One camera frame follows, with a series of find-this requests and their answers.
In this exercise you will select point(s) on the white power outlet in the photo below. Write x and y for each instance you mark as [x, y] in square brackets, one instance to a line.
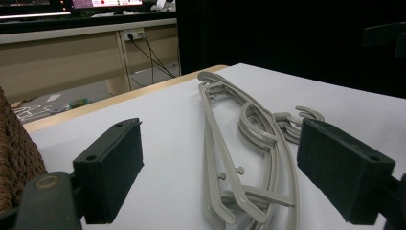
[134, 33]

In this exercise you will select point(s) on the green blue plastic bundle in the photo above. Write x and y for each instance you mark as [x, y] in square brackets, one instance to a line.
[78, 103]

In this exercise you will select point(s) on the brown wicker basket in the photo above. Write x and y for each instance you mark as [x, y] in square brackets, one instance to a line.
[16, 153]

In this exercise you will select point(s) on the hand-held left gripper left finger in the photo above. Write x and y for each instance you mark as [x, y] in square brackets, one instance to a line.
[108, 172]

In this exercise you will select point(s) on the beige wooden desk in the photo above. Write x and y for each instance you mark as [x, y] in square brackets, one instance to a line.
[63, 54]

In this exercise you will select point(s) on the black curtain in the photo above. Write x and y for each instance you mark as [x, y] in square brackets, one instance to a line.
[271, 38]

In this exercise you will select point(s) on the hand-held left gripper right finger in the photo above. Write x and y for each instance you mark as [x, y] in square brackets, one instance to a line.
[344, 172]

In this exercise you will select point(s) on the white paper sheet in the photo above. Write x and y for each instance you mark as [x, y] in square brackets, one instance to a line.
[53, 97]

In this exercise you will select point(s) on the computer monitor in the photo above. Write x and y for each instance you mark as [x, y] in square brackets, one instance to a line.
[105, 3]

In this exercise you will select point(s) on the white table sheet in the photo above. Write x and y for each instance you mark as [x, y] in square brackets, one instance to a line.
[166, 121]

